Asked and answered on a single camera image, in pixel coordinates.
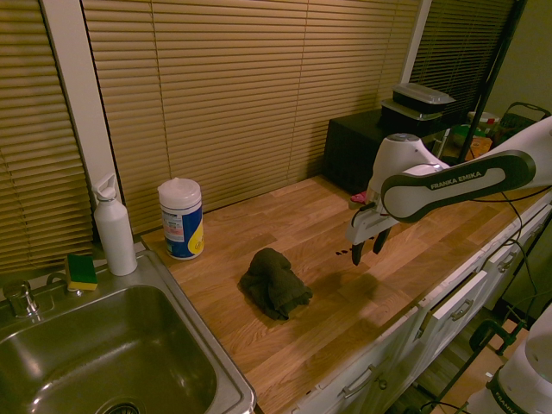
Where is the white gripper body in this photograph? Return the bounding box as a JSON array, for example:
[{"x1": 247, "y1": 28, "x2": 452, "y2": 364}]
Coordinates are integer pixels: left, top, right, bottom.
[{"x1": 344, "y1": 204, "x2": 396, "y2": 246}]

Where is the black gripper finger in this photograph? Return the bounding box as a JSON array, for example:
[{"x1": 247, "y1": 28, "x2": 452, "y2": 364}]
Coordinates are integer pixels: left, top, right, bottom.
[
  {"x1": 372, "y1": 225, "x2": 393, "y2": 255},
  {"x1": 350, "y1": 239, "x2": 369, "y2": 267}
]

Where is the dark cloth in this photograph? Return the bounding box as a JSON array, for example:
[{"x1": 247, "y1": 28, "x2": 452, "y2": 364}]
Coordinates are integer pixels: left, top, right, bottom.
[{"x1": 239, "y1": 248, "x2": 314, "y2": 322}]

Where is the black microwave oven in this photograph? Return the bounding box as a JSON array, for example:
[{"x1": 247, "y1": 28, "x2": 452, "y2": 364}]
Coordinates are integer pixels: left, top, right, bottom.
[{"x1": 323, "y1": 112, "x2": 452, "y2": 197}]

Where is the open white drawer front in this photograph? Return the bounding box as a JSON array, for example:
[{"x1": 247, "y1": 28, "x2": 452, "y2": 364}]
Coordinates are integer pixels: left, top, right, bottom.
[{"x1": 430, "y1": 268, "x2": 492, "y2": 334}]

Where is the white kitchen cabinet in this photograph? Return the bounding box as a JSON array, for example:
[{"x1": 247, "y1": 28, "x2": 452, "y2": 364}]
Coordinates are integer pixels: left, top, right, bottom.
[{"x1": 296, "y1": 200, "x2": 552, "y2": 414}]

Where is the black lidded food container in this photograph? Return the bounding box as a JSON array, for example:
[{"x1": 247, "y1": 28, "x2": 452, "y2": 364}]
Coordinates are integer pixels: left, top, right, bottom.
[
  {"x1": 391, "y1": 82, "x2": 457, "y2": 115},
  {"x1": 379, "y1": 97, "x2": 443, "y2": 131}
]

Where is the yellow box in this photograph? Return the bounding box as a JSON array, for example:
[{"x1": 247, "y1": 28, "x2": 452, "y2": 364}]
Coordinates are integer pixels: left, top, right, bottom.
[{"x1": 468, "y1": 136, "x2": 495, "y2": 161}]

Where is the black and green clamp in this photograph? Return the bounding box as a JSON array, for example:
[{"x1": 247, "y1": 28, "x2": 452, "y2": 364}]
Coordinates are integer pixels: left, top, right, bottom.
[{"x1": 468, "y1": 319, "x2": 530, "y2": 358}]

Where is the white tub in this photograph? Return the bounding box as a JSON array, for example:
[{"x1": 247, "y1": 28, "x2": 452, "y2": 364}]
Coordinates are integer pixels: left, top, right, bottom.
[{"x1": 467, "y1": 110, "x2": 502, "y2": 130}]

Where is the wide beige window blind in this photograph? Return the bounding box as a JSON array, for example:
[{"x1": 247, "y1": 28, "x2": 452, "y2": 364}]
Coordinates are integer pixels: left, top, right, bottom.
[{"x1": 80, "y1": 0, "x2": 423, "y2": 236}]

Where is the disinfecting wipes canister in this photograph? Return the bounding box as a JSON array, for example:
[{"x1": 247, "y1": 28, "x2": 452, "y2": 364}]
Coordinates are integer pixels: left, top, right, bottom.
[{"x1": 157, "y1": 176, "x2": 204, "y2": 261}]

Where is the dark shaded window blind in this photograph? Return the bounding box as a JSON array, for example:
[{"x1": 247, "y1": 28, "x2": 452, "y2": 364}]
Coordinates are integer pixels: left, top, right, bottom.
[{"x1": 408, "y1": 0, "x2": 518, "y2": 127}]

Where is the white water bottle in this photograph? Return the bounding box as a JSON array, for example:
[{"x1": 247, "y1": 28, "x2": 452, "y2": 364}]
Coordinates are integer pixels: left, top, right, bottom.
[{"x1": 91, "y1": 172, "x2": 139, "y2": 278}]

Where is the stainless steel sink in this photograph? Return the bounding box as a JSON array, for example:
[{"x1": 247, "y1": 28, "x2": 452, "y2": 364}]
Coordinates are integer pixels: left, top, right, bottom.
[{"x1": 0, "y1": 249, "x2": 258, "y2": 414}]

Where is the green and yellow sponge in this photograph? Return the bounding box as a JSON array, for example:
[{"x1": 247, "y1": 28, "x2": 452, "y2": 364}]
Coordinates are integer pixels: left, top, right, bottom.
[{"x1": 65, "y1": 253, "x2": 98, "y2": 293}]

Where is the chrome faucet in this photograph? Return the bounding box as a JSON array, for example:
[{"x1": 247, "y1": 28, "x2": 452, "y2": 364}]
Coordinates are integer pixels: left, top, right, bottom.
[{"x1": 2, "y1": 272, "x2": 66, "y2": 320}]

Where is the narrow beige window blind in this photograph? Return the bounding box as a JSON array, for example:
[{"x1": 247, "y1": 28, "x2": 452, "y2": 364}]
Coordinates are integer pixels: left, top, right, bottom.
[{"x1": 0, "y1": 0, "x2": 95, "y2": 276}]

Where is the wrist camera with red part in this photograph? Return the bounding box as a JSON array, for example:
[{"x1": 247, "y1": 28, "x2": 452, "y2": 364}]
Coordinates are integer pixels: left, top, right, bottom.
[{"x1": 350, "y1": 188, "x2": 385, "y2": 216}]

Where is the metal open drawer handle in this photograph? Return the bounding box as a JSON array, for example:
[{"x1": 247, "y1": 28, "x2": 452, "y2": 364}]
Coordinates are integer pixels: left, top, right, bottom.
[{"x1": 449, "y1": 299, "x2": 474, "y2": 321}]

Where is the metal drawer bar handle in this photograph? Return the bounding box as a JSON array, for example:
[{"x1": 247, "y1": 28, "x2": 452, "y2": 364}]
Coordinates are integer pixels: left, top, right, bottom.
[
  {"x1": 495, "y1": 253, "x2": 518, "y2": 273},
  {"x1": 342, "y1": 364, "x2": 377, "y2": 401}
]

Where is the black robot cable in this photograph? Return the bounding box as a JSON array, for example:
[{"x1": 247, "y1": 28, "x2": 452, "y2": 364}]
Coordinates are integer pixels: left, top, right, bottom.
[{"x1": 499, "y1": 191, "x2": 552, "y2": 303}]

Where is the white window frame post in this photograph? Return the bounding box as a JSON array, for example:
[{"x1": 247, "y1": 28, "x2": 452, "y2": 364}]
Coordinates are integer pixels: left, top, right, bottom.
[
  {"x1": 37, "y1": 0, "x2": 127, "y2": 209},
  {"x1": 399, "y1": 0, "x2": 433, "y2": 86}
]

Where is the black wire basket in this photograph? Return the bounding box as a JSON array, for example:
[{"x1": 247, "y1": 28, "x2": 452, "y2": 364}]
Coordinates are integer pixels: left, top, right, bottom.
[{"x1": 501, "y1": 101, "x2": 552, "y2": 133}]

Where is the black camera stand pole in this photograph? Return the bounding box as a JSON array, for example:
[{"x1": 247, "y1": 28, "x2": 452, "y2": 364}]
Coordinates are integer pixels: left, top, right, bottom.
[{"x1": 455, "y1": 0, "x2": 528, "y2": 164}]

